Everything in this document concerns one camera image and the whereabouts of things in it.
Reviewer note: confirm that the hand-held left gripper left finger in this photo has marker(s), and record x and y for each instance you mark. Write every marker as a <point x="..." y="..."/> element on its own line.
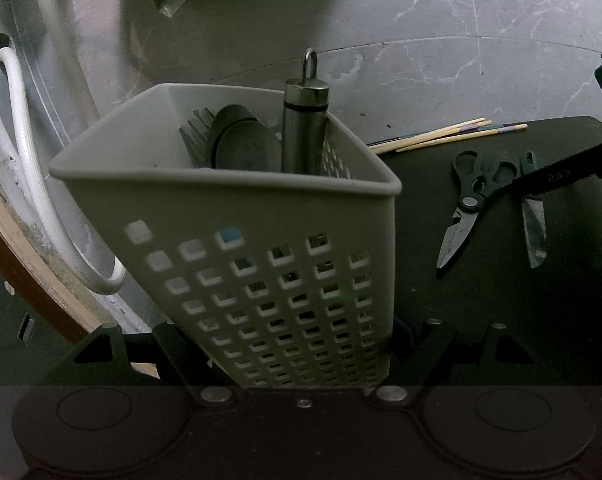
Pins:
<point x="173" y="345"/>

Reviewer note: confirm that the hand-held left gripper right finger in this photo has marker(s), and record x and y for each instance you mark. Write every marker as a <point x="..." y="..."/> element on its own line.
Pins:
<point x="433" y="342"/>

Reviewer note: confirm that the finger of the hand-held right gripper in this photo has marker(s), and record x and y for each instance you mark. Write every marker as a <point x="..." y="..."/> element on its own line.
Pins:
<point x="556" y="175"/>

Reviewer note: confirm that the white perforated utensil holder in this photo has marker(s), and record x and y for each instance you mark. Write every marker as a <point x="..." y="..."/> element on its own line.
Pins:
<point x="131" y="200"/>

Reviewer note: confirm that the metal fork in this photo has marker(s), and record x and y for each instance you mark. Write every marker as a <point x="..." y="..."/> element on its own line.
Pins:
<point x="196" y="140"/>

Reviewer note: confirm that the metal spoon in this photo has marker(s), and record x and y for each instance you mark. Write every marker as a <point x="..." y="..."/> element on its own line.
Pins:
<point x="246" y="147"/>
<point x="231" y="115"/>

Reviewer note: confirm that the wooden door frame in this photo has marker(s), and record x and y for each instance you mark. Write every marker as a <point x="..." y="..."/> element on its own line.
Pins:
<point x="41" y="305"/>

